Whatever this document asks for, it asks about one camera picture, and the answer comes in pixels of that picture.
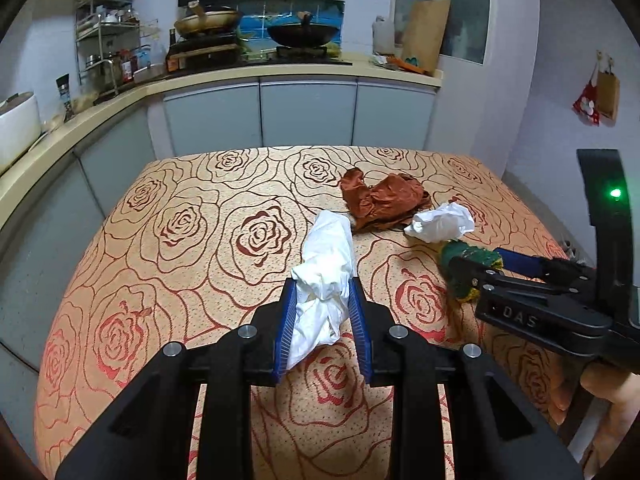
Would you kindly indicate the beige kitchen countertop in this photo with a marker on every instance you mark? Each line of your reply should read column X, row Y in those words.
column 300, row 74

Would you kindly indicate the golden frying pan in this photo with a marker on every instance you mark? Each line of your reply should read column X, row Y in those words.
column 210, row 22

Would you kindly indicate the red-label sauce bottle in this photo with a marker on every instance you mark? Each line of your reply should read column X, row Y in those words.
column 127, row 67

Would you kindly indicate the orange kitchen utensil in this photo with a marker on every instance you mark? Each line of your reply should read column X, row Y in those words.
column 397, row 63

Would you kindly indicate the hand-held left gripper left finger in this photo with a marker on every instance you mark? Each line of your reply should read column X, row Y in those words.
column 287, row 325

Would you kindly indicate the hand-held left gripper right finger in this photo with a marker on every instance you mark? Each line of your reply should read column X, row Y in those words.
column 361, row 330

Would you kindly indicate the white rice cooker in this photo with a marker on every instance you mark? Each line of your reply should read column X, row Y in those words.
column 17, row 130

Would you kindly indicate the blue ocean backsplash panel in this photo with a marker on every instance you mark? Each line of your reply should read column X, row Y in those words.
column 260, row 20

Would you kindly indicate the brown crumpled bag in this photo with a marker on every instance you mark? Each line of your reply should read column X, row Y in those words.
column 385, row 200

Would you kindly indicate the grey kitchen base cabinets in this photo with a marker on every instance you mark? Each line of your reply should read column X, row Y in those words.
column 305, row 115

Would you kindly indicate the black wok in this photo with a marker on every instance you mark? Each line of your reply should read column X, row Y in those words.
column 305, row 35

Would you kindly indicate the gas stove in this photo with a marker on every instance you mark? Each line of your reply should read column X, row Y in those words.
column 300, row 57

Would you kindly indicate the black induction cooker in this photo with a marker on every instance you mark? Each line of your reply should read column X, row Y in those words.
column 205, row 52

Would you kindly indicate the metal kitchen rack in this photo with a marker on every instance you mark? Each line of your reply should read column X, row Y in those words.
column 105, row 25

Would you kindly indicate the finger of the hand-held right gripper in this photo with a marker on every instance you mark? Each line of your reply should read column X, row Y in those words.
column 520, row 261
column 475, row 272

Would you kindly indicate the white crumpled tissue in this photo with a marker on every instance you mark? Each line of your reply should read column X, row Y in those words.
column 442, row 222

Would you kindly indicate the brown paper bag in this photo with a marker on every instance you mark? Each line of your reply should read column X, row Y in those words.
column 608, row 95

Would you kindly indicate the frosted glass window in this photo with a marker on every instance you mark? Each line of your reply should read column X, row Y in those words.
column 465, row 5

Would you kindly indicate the white cloth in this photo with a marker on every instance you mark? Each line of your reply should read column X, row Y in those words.
column 325, row 270

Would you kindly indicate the white plastic bottle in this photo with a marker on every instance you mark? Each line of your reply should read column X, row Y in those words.
column 384, row 37

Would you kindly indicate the wooden cutting board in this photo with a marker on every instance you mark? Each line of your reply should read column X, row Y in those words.
column 425, row 30

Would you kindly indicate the person's right hand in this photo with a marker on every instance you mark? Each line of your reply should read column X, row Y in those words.
column 620, row 410

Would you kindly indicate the green yellow sponge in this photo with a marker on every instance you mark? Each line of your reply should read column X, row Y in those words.
column 452, row 249

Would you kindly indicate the black pepper grinder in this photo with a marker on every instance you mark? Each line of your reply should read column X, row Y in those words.
column 64, row 97

